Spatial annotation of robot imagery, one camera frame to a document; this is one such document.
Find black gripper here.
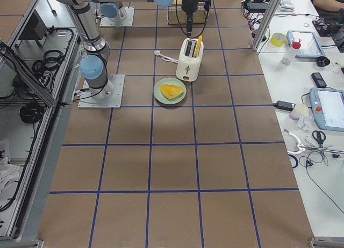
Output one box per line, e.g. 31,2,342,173
182,0,199,36

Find cream white toaster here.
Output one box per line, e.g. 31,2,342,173
176,38,204,82

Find yellow toast slice in toaster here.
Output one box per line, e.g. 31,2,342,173
192,35,203,57

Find checked fabric basket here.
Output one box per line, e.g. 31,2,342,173
166,0,206,25

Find green round plate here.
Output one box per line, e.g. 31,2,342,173
153,78,187,105

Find yellow bread slice on plate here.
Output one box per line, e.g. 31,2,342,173
160,84,184,100

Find yellow tape roll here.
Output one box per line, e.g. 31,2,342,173
270,32,286,47

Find clear bottle red cap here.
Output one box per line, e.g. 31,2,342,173
281,39,301,65

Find teach pendant far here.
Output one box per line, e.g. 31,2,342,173
286,30,325,59

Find teach pendant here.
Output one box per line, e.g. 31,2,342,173
309,87,343,132
286,30,325,59

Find black power adapter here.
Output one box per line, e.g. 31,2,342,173
273,100,296,111

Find black remote handset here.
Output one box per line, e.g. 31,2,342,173
311,72,327,89

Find teach pendant near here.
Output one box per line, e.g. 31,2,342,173
309,87,343,132

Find white curved plastic part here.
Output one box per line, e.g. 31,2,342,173
283,128,306,155

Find blue tape roll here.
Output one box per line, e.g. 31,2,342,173
288,154,299,169

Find black scissors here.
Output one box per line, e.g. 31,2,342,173
312,130,326,148

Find white toaster power cord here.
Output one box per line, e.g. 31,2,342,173
154,50,179,63

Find aluminium frame post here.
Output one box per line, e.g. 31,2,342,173
251,0,281,52

